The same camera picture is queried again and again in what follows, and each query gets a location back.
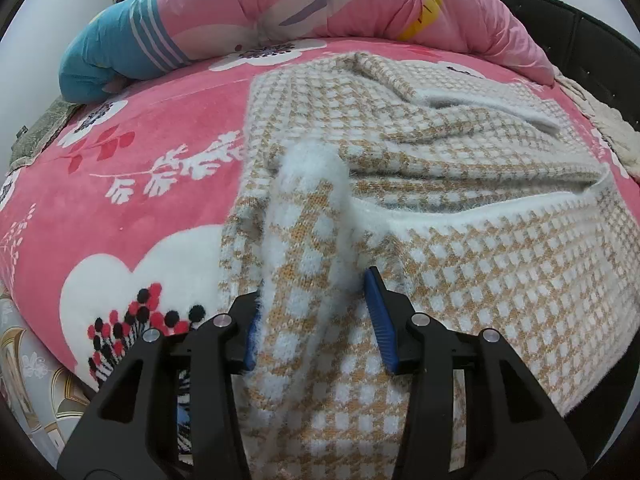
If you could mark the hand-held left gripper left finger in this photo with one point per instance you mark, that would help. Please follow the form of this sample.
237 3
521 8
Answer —
251 347

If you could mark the grey-green patterned cloth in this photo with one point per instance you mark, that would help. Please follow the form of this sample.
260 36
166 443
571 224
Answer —
40 130

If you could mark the grey gold patterned bedsheet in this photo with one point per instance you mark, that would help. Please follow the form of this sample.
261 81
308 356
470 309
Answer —
35 385

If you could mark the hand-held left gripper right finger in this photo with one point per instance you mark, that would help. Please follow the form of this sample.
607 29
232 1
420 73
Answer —
380 325

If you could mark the cream fluffy cloth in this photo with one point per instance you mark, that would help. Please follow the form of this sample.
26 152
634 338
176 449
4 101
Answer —
620 130

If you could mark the black padded headboard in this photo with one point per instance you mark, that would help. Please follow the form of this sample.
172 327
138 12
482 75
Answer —
600 50

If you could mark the pink and blue quilt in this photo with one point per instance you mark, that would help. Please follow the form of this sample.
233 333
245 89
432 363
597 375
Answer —
350 5

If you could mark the pink floral fleece blanket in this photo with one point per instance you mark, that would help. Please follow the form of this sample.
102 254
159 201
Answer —
150 160

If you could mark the beige white houndstooth coat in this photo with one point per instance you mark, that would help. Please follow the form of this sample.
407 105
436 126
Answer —
475 285

